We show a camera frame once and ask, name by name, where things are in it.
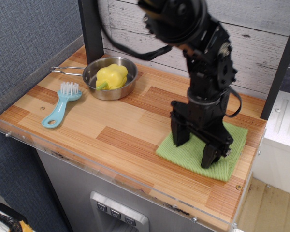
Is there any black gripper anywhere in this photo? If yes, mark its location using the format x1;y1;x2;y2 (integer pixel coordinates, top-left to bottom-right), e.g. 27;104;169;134
171;100;233;169

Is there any green cloth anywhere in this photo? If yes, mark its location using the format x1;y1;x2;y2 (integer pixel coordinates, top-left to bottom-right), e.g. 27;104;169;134
156;122;248;182

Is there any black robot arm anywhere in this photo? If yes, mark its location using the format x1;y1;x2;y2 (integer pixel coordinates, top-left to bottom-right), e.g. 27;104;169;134
138;0;237;169

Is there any white side cabinet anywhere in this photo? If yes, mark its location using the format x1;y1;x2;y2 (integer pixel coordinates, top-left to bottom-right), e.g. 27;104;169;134
252;91;290;193

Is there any yellow toy bell pepper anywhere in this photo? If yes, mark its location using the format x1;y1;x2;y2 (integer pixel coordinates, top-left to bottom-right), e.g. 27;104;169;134
96;64;128;90

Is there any silver dispenser button panel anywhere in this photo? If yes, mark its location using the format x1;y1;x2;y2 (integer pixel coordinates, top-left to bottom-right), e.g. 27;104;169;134
90;191;149;232

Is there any silver toy fridge cabinet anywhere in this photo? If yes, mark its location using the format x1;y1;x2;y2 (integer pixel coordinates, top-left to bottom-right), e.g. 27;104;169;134
37;150;236;232

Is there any light blue dish brush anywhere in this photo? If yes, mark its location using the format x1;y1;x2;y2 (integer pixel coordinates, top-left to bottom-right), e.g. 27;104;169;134
42;82;82;129

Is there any yellow object at corner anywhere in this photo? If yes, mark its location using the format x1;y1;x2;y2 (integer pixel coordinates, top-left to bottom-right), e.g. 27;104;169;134
20;221;34;232

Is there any black right frame post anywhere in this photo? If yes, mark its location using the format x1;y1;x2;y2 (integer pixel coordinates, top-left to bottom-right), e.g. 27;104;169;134
260;35;290;120

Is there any black frame post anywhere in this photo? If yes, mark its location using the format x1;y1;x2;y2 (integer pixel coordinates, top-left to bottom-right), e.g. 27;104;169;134
78;0;104;64
260;35;290;120

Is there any black braided cable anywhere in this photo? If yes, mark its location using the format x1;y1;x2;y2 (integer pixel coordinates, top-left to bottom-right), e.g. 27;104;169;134
93;0;173;61

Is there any steel pan with wire handle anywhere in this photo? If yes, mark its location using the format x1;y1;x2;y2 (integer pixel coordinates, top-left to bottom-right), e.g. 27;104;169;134
50;56;139;101

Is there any black left frame post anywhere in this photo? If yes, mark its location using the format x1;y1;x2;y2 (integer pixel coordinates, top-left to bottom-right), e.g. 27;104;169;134
78;0;104;64

